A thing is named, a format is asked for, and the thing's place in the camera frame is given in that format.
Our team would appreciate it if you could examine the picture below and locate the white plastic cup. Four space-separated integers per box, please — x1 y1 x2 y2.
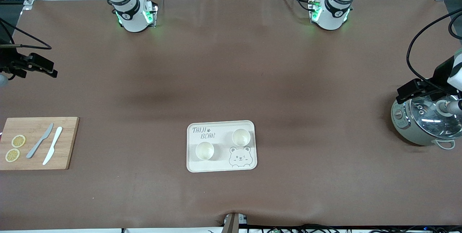
195 141 215 161
232 128 251 147

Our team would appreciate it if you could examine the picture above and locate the cream bear print tray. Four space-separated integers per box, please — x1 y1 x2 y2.
186 120 258 173

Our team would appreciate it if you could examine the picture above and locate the glass pot lid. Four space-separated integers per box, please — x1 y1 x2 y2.
410 95 462 136

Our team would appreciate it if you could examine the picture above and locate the grey-green electric cooking pot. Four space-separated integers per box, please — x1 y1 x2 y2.
391 95 462 150

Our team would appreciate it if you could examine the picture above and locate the white plastic knife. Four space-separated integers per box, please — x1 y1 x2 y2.
42 127 63 166

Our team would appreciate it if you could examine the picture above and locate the grey plastic knife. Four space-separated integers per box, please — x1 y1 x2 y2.
26 123 54 159

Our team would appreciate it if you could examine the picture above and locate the bamboo cutting board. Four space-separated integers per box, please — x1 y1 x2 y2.
0 117 80 171

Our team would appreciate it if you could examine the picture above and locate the metal table edge clamp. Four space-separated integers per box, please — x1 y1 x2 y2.
223 212 248 233

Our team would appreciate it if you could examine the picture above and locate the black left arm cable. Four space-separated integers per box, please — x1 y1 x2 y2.
406 8 462 90

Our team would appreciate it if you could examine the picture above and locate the black cable bundle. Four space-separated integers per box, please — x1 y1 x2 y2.
249 223 462 233

